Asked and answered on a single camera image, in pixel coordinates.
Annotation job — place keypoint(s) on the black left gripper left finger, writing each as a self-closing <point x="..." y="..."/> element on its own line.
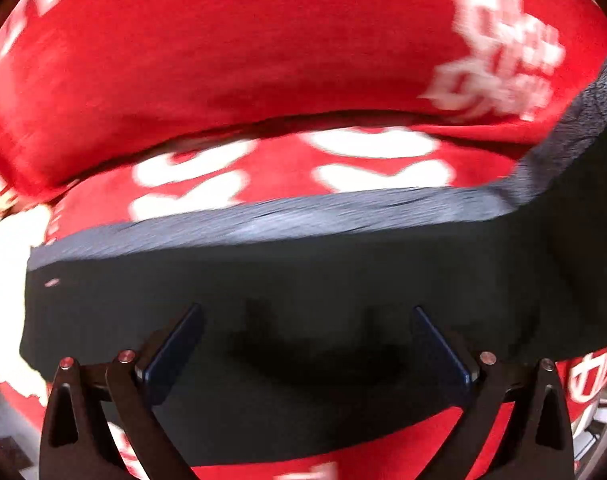
<point x="76" y="442"/>

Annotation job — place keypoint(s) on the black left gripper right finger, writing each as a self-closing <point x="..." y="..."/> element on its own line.
<point x="537" y="441"/>

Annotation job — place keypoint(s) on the black pants with grey waistband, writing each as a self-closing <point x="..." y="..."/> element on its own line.
<point x="308" y="301"/>

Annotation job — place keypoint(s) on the red blanket with white lettering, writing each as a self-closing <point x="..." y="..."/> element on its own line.
<point x="121" y="111"/>

